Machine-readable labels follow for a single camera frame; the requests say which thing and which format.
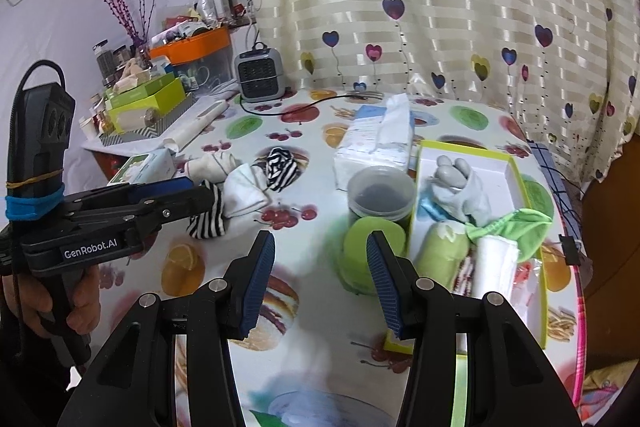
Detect blue plaid cloth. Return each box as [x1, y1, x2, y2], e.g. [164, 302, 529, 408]
[529, 142, 586, 253]

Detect small black white striped sock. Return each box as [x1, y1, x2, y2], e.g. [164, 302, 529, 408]
[264, 148, 304, 192]

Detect white box with green rim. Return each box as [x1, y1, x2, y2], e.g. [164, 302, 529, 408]
[384, 139, 551, 354]

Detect white tissue pack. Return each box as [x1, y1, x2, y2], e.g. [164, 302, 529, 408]
[333, 94, 416, 191]

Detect clear plastic wrapper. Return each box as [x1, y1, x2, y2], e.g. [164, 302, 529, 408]
[510, 257, 546, 323]

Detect pink striped hoop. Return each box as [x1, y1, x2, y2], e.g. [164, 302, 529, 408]
[570, 252, 597, 408]

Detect large black white striped sock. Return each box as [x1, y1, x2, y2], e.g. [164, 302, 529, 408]
[187, 181, 229, 240]

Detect green patterned cloth roll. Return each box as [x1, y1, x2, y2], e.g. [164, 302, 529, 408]
[416, 221, 473, 295]

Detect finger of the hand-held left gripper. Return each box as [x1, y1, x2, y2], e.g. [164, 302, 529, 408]
[75, 186, 216, 248]
[67, 178, 193, 212]

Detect white towel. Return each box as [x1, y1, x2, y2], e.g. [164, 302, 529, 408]
[470, 237, 519, 303]

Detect tall glass storage jar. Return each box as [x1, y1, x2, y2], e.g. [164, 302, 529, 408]
[92, 39, 117, 82]

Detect fruit print tablecloth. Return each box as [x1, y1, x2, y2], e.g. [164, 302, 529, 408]
[85, 89, 583, 427]

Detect heart print striped curtain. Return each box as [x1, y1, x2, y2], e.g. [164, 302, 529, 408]
[235, 0, 640, 188]

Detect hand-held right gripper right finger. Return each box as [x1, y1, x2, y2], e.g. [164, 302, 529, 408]
[366, 231, 583, 427]

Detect clear jar with dark contents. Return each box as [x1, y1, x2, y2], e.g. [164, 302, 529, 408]
[347, 167, 417, 224]

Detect orange lidded storage box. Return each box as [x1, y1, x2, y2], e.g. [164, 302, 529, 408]
[150, 28, 236, 84]

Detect person's left forearm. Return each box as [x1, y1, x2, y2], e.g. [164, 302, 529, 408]
[0, 324, 76, 427]

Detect green gift boxes stack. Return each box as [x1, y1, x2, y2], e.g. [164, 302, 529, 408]
[99, 94, 196, 147]

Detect brown wooden wardrobe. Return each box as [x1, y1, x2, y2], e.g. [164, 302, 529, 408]
[582, 142, 640, 358]

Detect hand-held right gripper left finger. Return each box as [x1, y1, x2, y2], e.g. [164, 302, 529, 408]
[60, 230, 277, 427]

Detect plain green round roll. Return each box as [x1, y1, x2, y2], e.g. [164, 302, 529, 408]
[340, 217, 407, 296]

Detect lime green box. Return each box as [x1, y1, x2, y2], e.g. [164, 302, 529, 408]
[107, 79, 187, 131]

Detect person's left hand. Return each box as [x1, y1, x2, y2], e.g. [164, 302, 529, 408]
[0, 267, 101, 340]

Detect white paper roll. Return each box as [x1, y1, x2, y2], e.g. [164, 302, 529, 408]
[160, 99, 231, 151]

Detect plain white sock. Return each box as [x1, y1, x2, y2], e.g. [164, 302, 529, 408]
[222, 164, 271, 216]

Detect grey socks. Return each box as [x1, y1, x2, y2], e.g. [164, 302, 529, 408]
[430, 155, 493, 226]

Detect small grey fan heater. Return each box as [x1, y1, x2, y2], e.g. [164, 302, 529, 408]
[234, 48, 289, 103]

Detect blue wet wipes pack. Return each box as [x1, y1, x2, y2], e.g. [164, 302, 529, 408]
[106, 152, 176, 186]

